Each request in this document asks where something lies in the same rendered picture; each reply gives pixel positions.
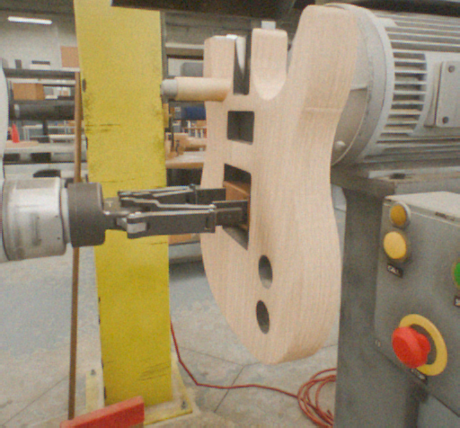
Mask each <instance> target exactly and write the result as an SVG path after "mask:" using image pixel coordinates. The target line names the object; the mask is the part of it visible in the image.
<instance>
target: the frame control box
mask: <svg viewBox="0 0 460 428"><path fill-rule="evenodd" d="M397 201H402V202H405V203H406V205H407V206H408V207H409V209H410V212H411V220H410V223H409V225H408V226H407V227H403V228H400V227H396V226H395V225H393V224H392V223H391V221H390V219H389V209H390V208H391V206H392V204H393V203H396V202H397ZM393 232H396V233H398V234H399V235H400V236H401V237H402V239H403V241H405V245H406V251H405V256H403V257H402V258H401V259H394V258H392V257H390V256H389V254H388V253H387V252H386V250H385V237H386V236H387V235H388V234H389V233H393ZM459 262H460V195H459V194H453V193H449V192H444V191H442V192H431V193H421V194H409V195H398V196H388V197H385V198H384V203H382V215H381V227H380V238H379V250H378V262H377V274H376V296H375V308H374V320H373V332H372V346H373V348H374V349H376V351H377V352H379V353H380V354H381V355H383V356H384V357H386V359H387V360H389V361H390V362H391V363H392V364H393V365H395V366H396V367H398V369H399V370H400V371H401V372H404V373H405V374H406V375H407V376H409V378H410V379H411V380H414V381H415V382H416V383H417V388H416V398H417V399H418V401H420V402H422V403H428V402H429V401H430V399H431V397H434V398H435V399H436V400H437V401H439V402H440V403H442V404H443V406H445V407H446V408H447V409H448V410H450V411H452V412H453V413H454V415H456V416H457V417H458V418H460V288H459V285H458V284H457V282H456V279H455V267H456V266H457V265H458V264H459ZM405 326H407V327H410V328H412V329H413V330H415V331H416V332H417V333H418V334H422V335H423V336H424V337H425V338H426V339H427V340H429V346H430V350H429V352H428V359H427V361H425V362H426V363H424V364H423V366H422V367H419V368H417V369H410V368H408V366H406V365H405V364H402V363H401V361H400V360H399V359H398V356H397V355H396V353H394V349H393V345H392V334H393V331H394V330H395V329H396V328H400V327H405Z"/></svg>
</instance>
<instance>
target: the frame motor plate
mask: <svg viewBox="0 0 460 428"><path fill-rule="evenodd" d="M330 184H333V185H338V186H341V187H344V188H349V189H351V190H355V191H358V192H362V193H365V194H368V195H373V196H376V197H379V198H385V197H388V196H398V195H409V194H421V193H431V192H442V191H444V192H449V193H453V194H459V195H460V172H457V173H442V174H413V175H406V174H404V173H394V174H393V176H384V177H374V178H367V177H364V176H358V175H354V174H346V173H342V172H338V171H330Z"/></svg>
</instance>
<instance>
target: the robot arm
mask: <svg viewBox="0 0 460 428"><path fill-rule="evenodd" d="M7 125H8V96H7V84H6V80H5V79H4V74H3V71H2V68H1V66H0V263H6V261H13V260H15V261H22V260H24V259H32V258H42V257H44V258H46V257H52V256H63V255H64V254H65V252H66V244H71V246H72V248H77V247H88V246H98V245H103V243H104V242H105V232H106V230H107V229H110V230H122V232H127V238H128V239H137V238H142V237H147V236H175V235H191V234H200V233H216V232H217V227H219V226H230V225H241V224H247V207H248V200H234V201H226V187H216V188H198V189H196V185H195V184H190V188H188V187H185V186H182V187H172V188H158V189H144V190H118V191H117V196H116V197H109V198H106V199H105V198H103V189H102V185H101V184H100V183H69V184H68V188H64V187H63V183H62V181H61V179H60V178H59V177H45V178H12V179H5V178H4V173H3V156H4V148H5V144H6V137H7Z"/></svg>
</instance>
